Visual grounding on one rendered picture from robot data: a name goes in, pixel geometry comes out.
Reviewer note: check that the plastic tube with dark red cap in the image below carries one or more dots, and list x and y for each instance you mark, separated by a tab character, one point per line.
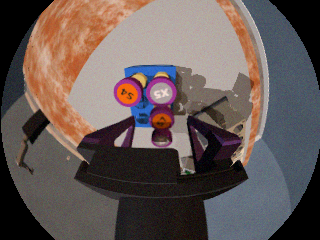
161	90

